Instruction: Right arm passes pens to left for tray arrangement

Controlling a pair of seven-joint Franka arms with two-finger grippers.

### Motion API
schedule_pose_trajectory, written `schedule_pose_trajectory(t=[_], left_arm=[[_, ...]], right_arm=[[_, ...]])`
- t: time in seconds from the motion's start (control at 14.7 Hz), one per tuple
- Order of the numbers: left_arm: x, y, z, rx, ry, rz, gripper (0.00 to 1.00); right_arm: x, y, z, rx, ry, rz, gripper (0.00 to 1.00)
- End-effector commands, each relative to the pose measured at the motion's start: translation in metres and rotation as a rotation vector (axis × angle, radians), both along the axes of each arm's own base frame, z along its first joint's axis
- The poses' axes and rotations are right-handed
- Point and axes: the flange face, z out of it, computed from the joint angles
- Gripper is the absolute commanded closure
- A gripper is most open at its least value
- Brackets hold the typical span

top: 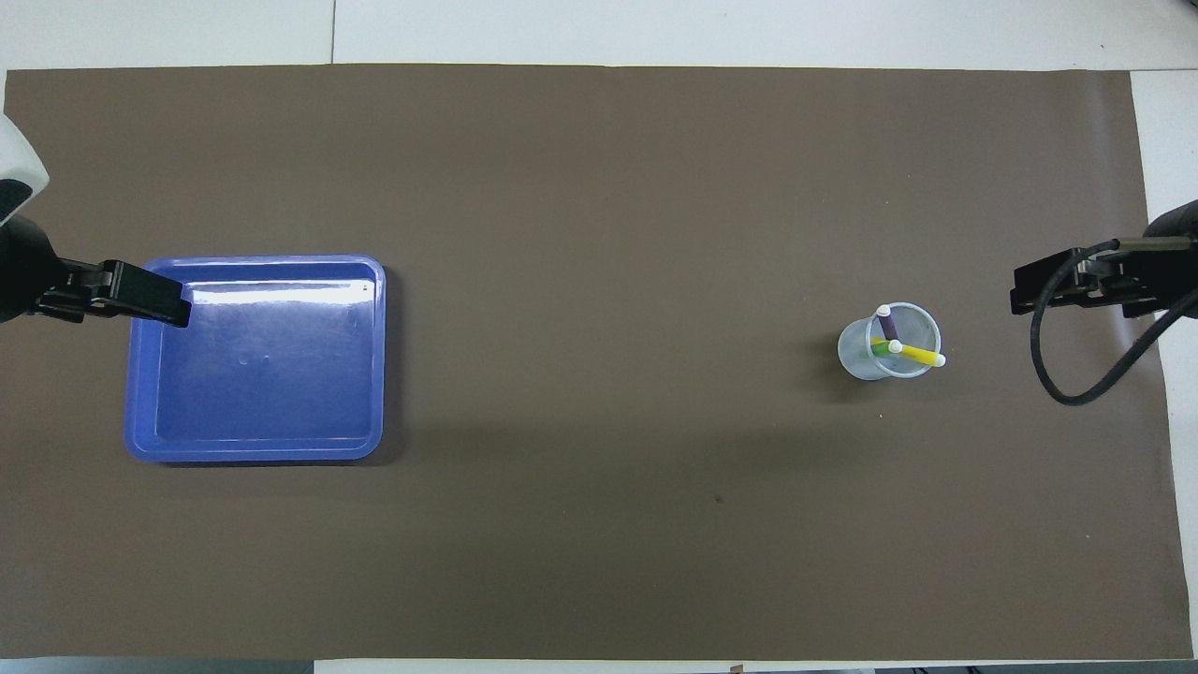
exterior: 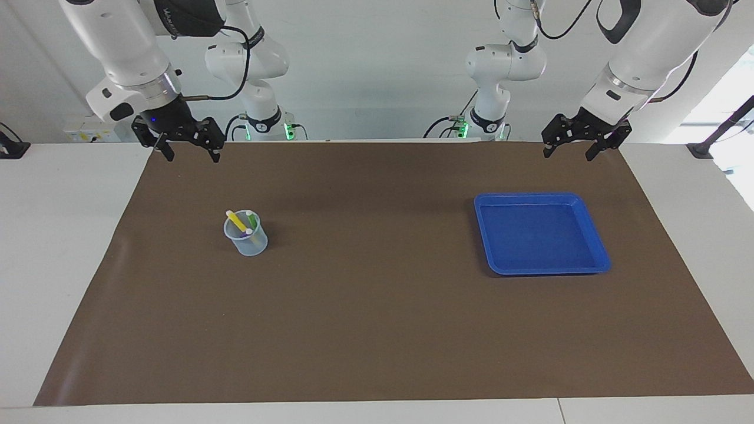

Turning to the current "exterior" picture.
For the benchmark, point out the white wall socket box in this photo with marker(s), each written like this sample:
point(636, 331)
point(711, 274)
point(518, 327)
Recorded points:
point(94, 128)

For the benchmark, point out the clear plastic cup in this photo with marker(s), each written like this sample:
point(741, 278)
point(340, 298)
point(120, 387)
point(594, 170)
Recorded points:
point(250, 246)

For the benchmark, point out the brown table mat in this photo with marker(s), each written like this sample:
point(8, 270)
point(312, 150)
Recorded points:
point(377, 330)

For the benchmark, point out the black table clamp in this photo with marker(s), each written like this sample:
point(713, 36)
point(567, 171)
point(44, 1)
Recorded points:
point(12, 148)

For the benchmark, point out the purple pen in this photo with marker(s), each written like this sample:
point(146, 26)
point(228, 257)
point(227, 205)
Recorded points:
point(247, 232)

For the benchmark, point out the blue plastic tray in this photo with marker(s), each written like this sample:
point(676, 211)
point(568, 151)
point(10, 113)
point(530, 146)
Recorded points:
point(539, 235)

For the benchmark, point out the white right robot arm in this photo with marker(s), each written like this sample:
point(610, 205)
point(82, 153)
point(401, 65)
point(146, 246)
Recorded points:
point(129, 53)

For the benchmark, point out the green pen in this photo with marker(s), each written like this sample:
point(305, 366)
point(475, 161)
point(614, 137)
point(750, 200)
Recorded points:
point(252, 221)

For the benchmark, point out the black stand with pole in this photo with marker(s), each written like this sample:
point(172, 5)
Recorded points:
point(701, 150)

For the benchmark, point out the yellow pen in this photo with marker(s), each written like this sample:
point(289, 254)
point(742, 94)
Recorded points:
point(237, 221)

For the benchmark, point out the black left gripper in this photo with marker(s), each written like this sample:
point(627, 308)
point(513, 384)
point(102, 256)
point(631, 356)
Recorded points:
point(596, 125)

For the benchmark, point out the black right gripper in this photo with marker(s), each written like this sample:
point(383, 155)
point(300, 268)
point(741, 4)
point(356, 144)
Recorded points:
point(171, 118)

